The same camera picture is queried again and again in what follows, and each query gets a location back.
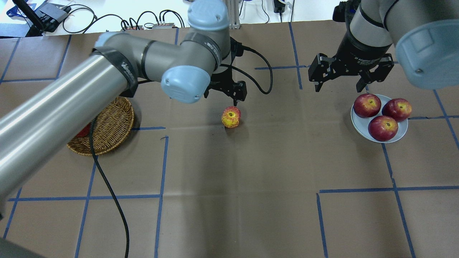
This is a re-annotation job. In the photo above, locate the black power adapter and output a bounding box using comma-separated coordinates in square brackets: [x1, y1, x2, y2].
[273, 0, 288, 13]

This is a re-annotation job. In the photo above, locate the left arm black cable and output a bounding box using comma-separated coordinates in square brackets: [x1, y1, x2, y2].
[88, 46, 274, 258]

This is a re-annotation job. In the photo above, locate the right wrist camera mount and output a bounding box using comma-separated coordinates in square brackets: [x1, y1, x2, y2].
[332, 0, 361, 22]

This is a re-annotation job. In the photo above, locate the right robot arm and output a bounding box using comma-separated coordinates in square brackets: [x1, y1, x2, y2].
[308, 0, 459, 92]

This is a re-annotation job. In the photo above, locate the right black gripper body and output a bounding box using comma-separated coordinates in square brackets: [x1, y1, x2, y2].
[332, 34, 391, 74]

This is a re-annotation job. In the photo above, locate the yellow-red apple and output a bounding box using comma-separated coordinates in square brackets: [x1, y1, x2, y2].
[221, 106, 241, 129]

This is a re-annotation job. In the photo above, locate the plate apple front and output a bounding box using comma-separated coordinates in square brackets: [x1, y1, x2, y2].
[368, 115, 399, 142]

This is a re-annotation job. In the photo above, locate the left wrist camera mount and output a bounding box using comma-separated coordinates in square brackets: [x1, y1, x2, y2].
[230, 37, 244, 61]

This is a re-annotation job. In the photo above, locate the light blue plate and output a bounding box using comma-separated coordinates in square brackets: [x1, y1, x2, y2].
[350, 106, 408, 143]

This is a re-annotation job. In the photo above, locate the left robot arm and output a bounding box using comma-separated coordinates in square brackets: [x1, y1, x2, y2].
[0, 0, 231, 218]

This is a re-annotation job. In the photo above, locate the dark red apple in basket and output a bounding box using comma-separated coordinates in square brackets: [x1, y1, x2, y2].
[75, 123, 91, 138]

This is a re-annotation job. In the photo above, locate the woven wicker basket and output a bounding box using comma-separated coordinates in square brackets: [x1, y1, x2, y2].
[67, 96, 135, 156]

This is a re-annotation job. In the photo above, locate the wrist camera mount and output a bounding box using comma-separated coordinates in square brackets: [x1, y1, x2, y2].
[230, 37, 244, 61]
[332, 0, 361, 22]

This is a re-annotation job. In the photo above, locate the plate apple near centre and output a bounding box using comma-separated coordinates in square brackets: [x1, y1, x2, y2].
[353, 94, 382, 119]

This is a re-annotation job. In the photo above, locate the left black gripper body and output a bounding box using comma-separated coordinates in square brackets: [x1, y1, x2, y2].
[204, 53, 234, 98]

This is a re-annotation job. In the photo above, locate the plate apple far side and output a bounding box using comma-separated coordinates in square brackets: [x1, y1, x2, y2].
[382, 98, 412, 122]

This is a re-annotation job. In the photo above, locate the plate apple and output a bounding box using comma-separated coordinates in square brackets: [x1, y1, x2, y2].
[368, 115, 399, 142]
[382, 98, 412, 122]
[353, 94, 382, 119]

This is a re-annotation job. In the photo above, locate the aluminium frame post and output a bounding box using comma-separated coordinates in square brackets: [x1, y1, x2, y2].
[224, 0, 243, 29]

